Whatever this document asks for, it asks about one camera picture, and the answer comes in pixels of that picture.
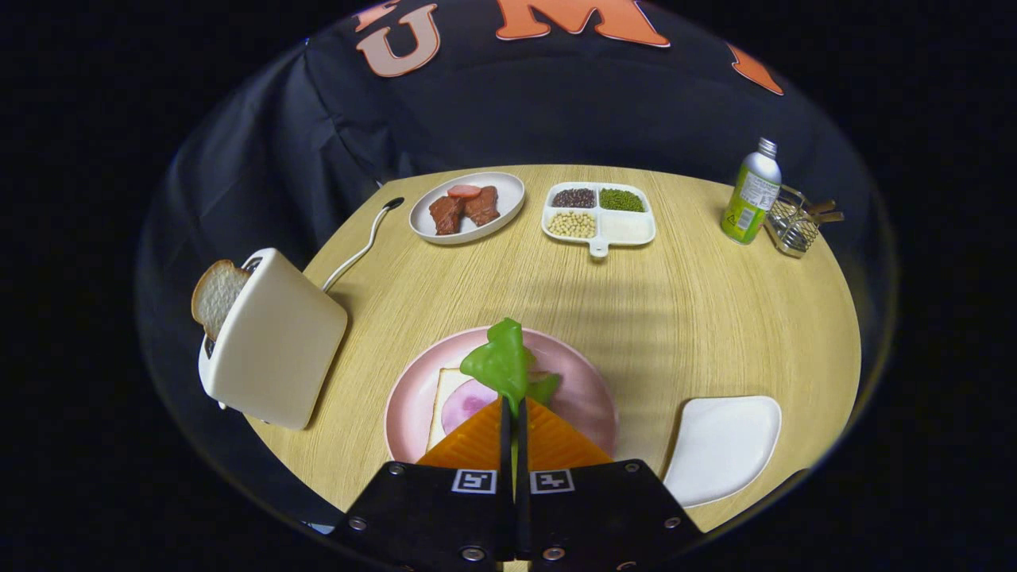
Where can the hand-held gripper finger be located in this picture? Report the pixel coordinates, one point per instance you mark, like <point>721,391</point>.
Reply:
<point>523,492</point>
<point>505,477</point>

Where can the green lettuce leaf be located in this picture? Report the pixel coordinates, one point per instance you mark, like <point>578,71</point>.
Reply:
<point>500,365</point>

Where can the brown crust bread slice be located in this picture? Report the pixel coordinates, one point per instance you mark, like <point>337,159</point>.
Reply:
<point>216,294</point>

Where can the pink ham slice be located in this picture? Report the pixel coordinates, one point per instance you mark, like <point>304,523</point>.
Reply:
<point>465,405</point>

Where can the white bread slice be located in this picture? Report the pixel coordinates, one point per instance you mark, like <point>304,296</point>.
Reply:
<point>445,389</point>

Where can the pink round plate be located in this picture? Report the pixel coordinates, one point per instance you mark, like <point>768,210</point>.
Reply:
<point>580,389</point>

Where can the white square plate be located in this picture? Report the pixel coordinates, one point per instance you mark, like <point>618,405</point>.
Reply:
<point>723,449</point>

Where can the pile of soybeans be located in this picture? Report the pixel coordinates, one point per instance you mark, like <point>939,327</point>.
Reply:
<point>571,225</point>

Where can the white toaster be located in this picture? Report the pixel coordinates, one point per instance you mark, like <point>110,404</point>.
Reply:
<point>278,342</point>

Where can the brown braised meat piece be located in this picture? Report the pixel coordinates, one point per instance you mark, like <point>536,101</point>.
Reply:
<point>446,216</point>
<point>482,206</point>

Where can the white divided dish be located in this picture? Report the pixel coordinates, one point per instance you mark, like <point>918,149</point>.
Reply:
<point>628,229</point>

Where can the white oval plate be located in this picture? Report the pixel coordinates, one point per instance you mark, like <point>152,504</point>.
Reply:
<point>504,195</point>

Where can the pile of red beans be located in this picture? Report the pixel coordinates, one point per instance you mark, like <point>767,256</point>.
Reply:
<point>574,198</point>

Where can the pink sausage slice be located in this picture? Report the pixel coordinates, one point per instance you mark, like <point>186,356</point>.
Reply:
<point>464,191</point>

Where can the pile of green beans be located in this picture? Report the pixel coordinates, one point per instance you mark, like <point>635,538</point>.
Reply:
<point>621,200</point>

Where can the green and silver bottle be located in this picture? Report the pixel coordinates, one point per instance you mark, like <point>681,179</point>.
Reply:
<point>751,199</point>

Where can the black backdrop cloth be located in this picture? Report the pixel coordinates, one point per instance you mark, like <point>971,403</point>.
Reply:
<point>556,103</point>

